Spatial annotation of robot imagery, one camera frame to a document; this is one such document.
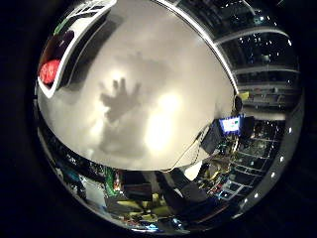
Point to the red toy steak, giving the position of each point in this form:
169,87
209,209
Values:
49,71

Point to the purple toy eggplant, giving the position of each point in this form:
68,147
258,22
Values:
62,43

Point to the white plastic basket container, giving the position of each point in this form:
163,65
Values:
71,43

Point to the computer monitor with blue screen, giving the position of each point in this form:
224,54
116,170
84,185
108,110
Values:
231,125

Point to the person by the monitor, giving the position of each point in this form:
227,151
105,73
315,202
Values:
238,103

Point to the person in teal shirt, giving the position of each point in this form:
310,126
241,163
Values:
72,173

